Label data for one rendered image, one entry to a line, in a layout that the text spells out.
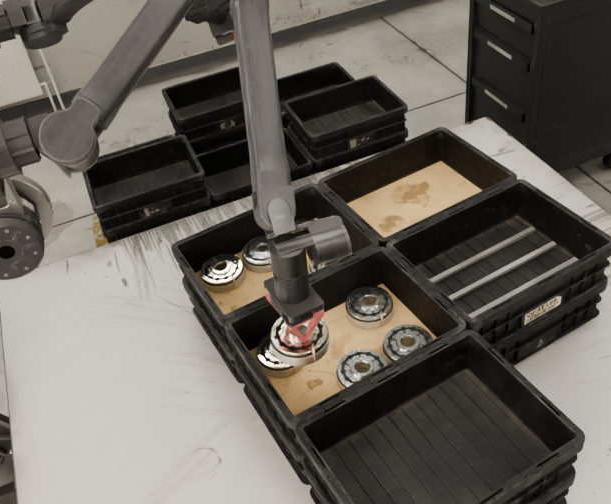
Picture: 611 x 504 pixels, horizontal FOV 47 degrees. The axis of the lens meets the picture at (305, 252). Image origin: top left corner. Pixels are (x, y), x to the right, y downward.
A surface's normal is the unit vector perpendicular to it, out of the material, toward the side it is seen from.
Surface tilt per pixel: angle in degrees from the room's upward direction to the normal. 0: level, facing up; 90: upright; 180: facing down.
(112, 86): 49
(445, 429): 0
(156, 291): 0
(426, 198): 0
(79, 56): 90
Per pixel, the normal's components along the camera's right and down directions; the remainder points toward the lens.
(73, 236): -0.11, -0.74
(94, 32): 0.37, 0.59
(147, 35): 0.25, -0.01
